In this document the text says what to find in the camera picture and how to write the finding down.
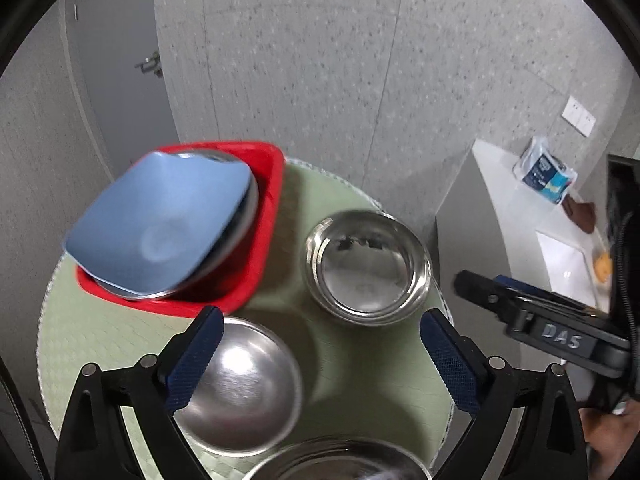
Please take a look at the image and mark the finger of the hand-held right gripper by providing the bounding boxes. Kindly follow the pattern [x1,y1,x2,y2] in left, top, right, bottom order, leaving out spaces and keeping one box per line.
[452,270,527,324]
[494,274,609,317]

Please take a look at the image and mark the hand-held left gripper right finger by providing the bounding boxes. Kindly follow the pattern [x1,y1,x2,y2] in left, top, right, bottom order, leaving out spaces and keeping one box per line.
[419,308,589,480]

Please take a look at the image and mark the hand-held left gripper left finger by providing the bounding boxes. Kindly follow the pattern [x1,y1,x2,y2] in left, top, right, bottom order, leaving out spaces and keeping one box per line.
[55,305,226,480]

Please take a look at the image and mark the small steel dish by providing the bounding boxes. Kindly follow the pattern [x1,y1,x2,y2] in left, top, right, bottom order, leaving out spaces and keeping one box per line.
[170,316,304,457]

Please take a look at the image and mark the deep steel bowl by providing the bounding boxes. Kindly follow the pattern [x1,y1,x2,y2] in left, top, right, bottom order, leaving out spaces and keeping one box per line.
[303,210,433,327]

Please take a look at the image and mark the blue square plate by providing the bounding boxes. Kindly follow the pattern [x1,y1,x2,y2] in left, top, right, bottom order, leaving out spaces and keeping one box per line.
[62,152,251,296]

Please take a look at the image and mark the wide steel bowl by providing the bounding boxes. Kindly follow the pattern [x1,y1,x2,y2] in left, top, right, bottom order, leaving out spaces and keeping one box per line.
[242,437,433,480]

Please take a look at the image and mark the red plastic basket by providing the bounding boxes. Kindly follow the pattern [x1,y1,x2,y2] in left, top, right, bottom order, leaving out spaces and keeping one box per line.
[75,141,287,318]

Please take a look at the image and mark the person's right hand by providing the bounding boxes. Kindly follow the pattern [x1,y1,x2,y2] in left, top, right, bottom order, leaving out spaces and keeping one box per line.
[580,402,640,480]

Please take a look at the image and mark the grey cabinet with white top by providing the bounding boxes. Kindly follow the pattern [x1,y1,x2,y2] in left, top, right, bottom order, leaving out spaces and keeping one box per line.
[435,139,617,411]

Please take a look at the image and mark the orange sponge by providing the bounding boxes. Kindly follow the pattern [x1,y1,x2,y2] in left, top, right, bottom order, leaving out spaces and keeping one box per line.
[592,251,614,284]

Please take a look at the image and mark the brown pouch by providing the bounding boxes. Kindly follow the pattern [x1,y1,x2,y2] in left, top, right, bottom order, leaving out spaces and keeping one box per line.
[564,195,597,234]

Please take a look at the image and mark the blue white tissue pack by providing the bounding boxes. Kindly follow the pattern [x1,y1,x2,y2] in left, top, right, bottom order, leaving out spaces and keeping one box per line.
[513,135,579,205]

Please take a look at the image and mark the round green placemat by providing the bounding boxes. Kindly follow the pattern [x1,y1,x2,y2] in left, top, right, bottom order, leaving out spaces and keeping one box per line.
[37,157,456,480]

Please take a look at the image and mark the dark object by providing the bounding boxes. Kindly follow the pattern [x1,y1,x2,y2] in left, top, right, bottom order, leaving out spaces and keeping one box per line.
[606,154,640,241]

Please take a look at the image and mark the grey door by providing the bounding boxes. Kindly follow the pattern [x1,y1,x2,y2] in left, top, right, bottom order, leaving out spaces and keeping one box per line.
[64,0,179,182]

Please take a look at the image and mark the black coiled cable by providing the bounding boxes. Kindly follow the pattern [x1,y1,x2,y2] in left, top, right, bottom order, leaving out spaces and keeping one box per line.
[607,210,640,401]

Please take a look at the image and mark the white wall socket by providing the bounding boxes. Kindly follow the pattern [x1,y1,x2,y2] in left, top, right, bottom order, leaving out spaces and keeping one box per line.
[562,95,596,136]

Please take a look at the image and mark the grey cable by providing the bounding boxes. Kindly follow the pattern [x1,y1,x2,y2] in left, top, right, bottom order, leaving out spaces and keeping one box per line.
[0,360,40,480]

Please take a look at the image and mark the metal door handle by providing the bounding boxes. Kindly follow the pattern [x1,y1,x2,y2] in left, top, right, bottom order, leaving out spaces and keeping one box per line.
[135,52,165,79]

